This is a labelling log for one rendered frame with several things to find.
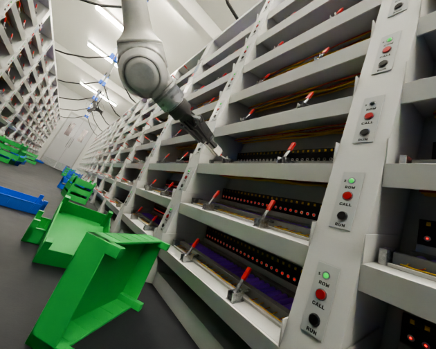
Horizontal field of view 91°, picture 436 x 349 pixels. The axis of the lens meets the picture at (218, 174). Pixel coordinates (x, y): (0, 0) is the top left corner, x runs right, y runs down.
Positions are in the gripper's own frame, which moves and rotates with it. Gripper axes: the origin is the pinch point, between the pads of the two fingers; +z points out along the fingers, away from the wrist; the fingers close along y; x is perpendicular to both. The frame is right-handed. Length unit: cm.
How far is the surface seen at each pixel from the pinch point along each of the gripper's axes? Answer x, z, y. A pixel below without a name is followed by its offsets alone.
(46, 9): 79, -146, -228
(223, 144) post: 14.7, 11.4, -17.9
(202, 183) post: -7.2, 14.7, -18.0
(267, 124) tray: 14.0, 4.2, 15.4
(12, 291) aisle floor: -63, -19, 2
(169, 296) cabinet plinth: -51, 22, -3
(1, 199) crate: -64, -38, -77
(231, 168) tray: -3.6, 7.9, 6.5
